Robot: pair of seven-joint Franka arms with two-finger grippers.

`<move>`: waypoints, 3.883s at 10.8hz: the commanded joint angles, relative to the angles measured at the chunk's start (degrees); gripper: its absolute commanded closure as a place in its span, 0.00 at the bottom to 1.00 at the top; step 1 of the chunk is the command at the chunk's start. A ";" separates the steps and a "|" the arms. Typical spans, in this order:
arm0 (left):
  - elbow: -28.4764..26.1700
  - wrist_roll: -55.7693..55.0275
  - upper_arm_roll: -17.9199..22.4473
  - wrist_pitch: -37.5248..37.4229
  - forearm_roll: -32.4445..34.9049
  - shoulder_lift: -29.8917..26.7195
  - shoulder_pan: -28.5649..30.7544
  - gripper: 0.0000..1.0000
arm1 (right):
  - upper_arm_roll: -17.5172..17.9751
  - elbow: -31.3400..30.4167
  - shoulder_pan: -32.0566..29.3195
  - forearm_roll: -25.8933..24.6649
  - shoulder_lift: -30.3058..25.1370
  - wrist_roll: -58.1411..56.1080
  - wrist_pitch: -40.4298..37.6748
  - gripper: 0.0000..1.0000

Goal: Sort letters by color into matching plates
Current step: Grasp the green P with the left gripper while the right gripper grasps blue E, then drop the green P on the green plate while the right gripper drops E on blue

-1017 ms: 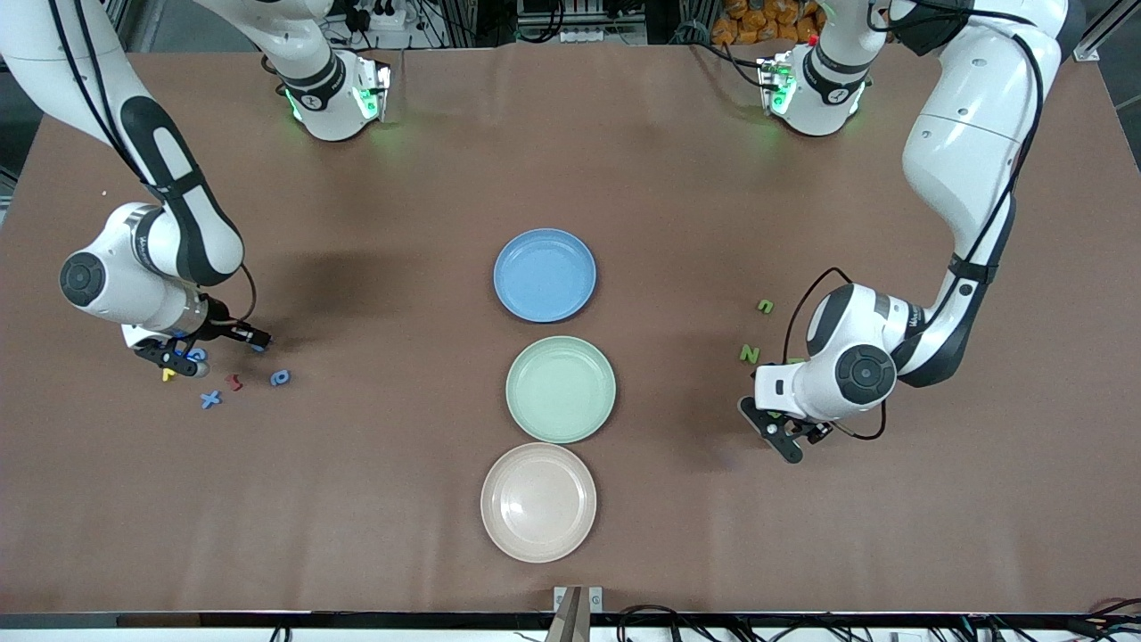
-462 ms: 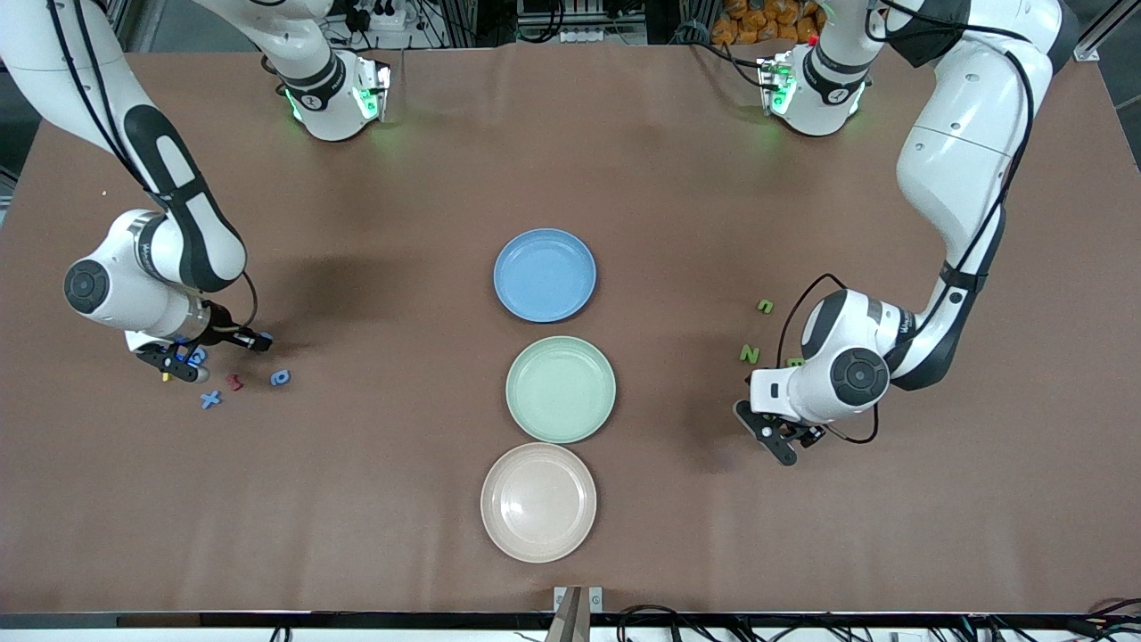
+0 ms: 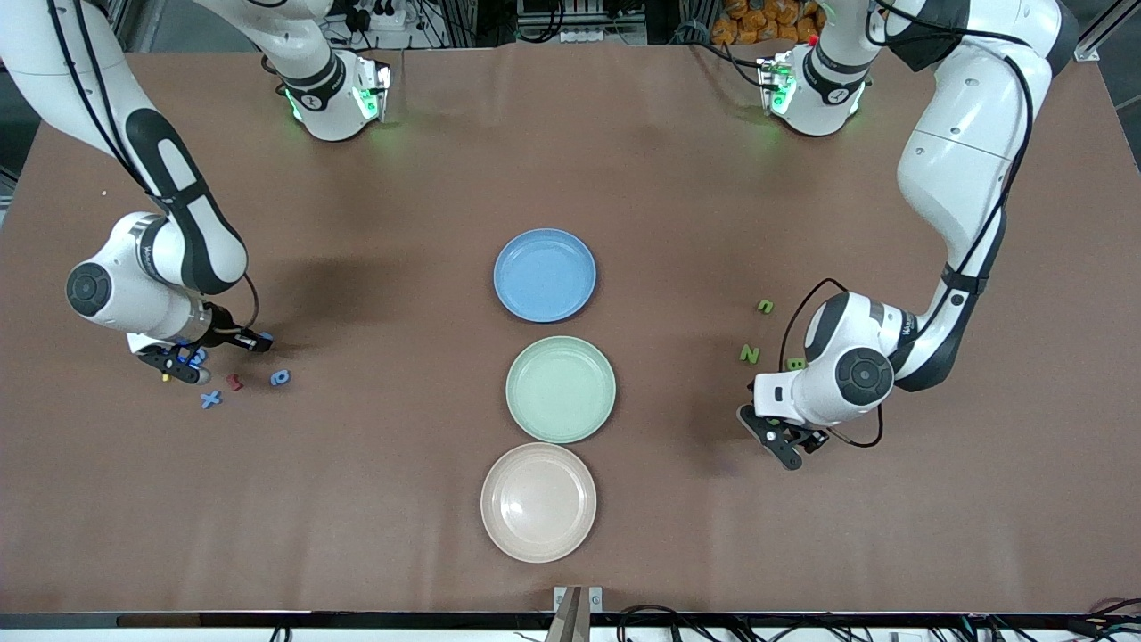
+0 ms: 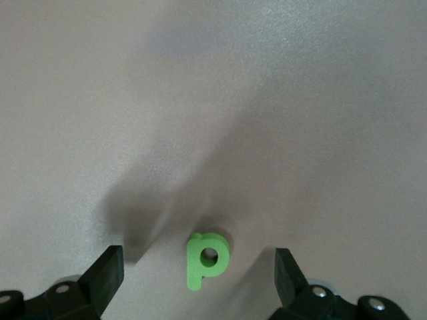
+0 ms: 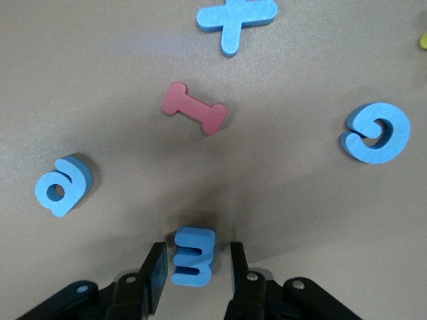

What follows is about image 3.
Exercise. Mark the brown table mat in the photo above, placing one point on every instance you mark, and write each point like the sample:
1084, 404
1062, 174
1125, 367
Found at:
267, 535

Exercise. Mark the green round plate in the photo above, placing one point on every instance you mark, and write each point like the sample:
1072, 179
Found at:
544, 410

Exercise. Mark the white power strip with plugs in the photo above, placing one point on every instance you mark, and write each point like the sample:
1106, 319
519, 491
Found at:
383, 16

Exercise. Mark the blue round plate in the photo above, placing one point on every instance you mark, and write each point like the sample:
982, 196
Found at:
557, 245

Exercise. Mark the blue letter Q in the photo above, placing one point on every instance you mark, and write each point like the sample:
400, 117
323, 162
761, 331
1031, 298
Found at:
275, 378

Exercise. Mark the pink beige round plate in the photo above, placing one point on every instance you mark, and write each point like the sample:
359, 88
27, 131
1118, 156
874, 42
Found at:
538, 504

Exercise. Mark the long white power strip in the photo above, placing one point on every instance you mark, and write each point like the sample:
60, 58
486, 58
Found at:
579, 36

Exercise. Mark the grey metal bracket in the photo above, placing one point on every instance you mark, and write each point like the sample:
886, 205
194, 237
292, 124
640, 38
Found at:
595, 599

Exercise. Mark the orange mesh bag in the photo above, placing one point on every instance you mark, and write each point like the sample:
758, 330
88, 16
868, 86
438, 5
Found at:
758, 22

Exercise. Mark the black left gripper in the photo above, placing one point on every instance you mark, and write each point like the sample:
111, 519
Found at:
813, 436

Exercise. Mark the blue letter X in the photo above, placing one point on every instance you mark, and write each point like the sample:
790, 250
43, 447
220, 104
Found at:
210, 399

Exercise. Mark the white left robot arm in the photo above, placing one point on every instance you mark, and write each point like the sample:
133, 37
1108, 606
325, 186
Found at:
954, 160

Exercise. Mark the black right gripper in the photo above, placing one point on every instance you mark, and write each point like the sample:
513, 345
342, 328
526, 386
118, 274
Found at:
225, 332

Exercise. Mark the silver aluminium profile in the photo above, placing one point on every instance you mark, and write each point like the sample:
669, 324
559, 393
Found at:
1092, 45

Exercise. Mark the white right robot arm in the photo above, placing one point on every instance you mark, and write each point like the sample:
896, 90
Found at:
134, 267

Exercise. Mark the green letter Z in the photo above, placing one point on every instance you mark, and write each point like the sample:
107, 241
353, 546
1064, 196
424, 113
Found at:
750, 354

